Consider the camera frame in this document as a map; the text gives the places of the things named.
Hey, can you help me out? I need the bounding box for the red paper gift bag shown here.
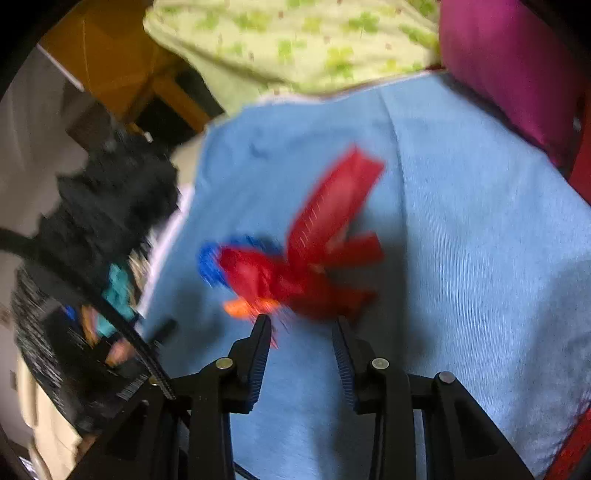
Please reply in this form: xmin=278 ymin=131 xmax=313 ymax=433
xmin=566 ymin=120 xmax=591 ymax=204

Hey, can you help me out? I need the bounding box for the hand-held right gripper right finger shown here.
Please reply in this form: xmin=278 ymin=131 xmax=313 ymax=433
xmin=332 ymin=316 xmax=536 ymax=480

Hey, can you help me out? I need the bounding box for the black dotted cloth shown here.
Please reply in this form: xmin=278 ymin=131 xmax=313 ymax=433
xmin=11 ymin=268 xmax=93 ymax=435

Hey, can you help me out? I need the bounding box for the green floral quilt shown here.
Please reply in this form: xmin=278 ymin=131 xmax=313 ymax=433
xmin=143 ymin=0 xmax=441 ymax=104

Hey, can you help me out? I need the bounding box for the blue plastic bag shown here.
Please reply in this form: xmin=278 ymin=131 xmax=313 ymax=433
xmin=198 ymin=235 xmax=282 ymax=289

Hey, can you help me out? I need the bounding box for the magenta pillow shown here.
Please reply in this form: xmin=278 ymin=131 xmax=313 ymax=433
xmin=436 ymin=0 xmax=591 ymax=169

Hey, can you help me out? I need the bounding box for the red mesh basket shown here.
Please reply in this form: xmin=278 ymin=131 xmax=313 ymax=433
xmin=545 ymin=411 xmax=591 ymax=480

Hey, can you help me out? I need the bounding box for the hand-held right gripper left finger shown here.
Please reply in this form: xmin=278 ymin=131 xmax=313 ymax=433
xmin=69 ymin=314 xmax=273 ymax=480

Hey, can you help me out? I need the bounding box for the orange wooden cabinet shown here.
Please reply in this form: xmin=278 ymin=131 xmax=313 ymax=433
xmin=39 ymin=0 xmax=227 ymax=139

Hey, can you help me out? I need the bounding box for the red orange foil wrapper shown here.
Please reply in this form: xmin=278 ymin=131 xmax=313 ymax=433
xmin=223 ymin=295 xmax=282 ymax=320

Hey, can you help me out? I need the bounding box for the red ribbon bow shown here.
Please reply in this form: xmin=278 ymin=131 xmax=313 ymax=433
xmin=217 ymin=145 xmax=386 ymax=321

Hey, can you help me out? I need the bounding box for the colourful clothes pile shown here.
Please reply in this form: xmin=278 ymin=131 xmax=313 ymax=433
xmin=65 ymin=258 xmax=148 ymax=370

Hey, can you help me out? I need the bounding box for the black cable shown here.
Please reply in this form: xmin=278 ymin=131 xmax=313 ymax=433
xmin=0 ymin=226 xmax=178 ymax=402

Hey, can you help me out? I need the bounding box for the blue towel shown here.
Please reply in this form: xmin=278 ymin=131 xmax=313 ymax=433
xmin=139 ymin=74 xmax=591 ymax=480

